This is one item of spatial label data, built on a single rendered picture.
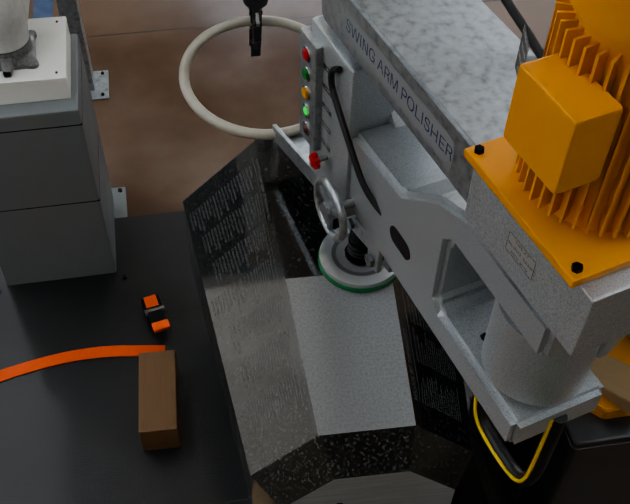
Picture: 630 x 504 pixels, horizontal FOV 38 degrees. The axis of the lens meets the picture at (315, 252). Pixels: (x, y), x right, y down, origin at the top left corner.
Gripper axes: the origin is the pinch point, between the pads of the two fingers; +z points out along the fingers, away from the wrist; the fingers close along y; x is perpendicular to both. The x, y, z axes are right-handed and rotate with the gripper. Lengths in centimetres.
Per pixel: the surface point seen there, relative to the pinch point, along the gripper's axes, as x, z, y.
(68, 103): -59, 10, 11
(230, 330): -19, 11, 96
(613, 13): 21, -136, 141
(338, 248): 11, -7, 85
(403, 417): 17, -11, 135
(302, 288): 0, -5, 94
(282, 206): -1, -1, 65
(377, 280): 19, -8, 96
